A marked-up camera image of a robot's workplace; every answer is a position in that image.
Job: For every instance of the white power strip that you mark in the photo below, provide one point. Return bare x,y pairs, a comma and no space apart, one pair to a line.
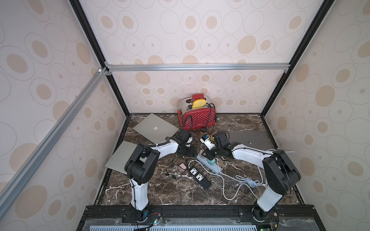
214,168

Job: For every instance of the yellow plug adapter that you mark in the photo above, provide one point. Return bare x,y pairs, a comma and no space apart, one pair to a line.
212,136

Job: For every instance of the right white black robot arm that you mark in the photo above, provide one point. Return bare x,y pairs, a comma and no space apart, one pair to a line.
281,173

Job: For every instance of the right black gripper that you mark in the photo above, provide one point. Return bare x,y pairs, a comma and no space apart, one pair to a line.
215,153

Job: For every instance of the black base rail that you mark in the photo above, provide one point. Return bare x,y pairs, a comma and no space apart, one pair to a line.
200,218

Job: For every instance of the silver laptop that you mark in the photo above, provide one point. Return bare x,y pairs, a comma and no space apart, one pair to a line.
155,129
120,157

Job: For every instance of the yellow toy bread slice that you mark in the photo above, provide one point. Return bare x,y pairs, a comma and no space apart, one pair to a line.
199,103

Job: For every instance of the black power strip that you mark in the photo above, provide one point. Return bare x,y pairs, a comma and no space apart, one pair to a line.
200,178

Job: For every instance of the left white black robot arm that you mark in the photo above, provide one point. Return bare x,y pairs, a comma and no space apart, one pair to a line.
142,163

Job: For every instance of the silver laptop front left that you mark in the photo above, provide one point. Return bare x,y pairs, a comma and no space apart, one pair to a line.
120,157

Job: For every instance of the back aluminium rail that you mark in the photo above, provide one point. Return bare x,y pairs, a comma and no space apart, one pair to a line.
196,67

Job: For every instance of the left aluminium rail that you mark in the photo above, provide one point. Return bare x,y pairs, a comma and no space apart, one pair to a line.
28,169

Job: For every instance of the red toaster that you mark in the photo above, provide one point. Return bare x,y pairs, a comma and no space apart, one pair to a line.
193,119

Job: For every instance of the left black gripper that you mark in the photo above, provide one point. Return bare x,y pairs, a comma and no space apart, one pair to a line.
192,153

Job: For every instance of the silver laptop back left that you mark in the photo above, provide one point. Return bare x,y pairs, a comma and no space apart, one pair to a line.
155,129

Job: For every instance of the dark grey laptop right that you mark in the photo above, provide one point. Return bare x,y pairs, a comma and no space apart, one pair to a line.
254,139

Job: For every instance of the aluminium rail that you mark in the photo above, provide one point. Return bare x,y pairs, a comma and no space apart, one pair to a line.
28,169
196,67

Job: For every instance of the red toy bread slice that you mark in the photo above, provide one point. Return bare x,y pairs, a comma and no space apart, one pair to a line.
197,96

